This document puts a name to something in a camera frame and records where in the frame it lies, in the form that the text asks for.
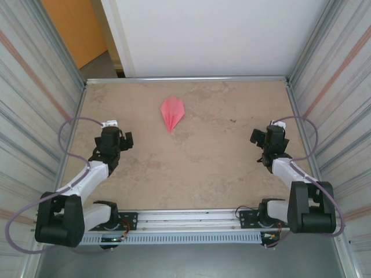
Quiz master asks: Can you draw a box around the pink paper sheet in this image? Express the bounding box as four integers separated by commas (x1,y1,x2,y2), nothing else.
160,97,186,133

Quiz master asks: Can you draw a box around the translucent corrugated side panel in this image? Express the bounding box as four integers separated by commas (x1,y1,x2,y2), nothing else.
289,0,371,278
0,0,86,278

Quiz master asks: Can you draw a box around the orange wooden door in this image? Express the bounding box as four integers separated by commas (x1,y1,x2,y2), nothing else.
40,0,110,70

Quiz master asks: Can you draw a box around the aluminium table side rail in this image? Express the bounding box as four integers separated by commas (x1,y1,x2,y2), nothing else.
285,82,327,207
49,82,89,211

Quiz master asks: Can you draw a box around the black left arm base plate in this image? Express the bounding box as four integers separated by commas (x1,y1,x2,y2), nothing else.
115,212,139,232

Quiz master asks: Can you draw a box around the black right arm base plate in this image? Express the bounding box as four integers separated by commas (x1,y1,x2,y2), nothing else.
238,208,291,229

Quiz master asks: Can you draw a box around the red orange wire bundle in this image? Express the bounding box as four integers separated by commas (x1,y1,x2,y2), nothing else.
260,221,286,241
117,220,131,242

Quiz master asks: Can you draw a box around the aluminium table end rail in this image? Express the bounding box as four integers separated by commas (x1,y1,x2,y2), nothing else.
85,75,291,86

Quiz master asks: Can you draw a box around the white door frame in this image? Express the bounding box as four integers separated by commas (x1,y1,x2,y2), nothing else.
100,0,137,78

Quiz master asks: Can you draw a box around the grey slotted cable duct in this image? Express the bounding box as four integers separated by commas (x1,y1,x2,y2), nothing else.
78,233,263,246

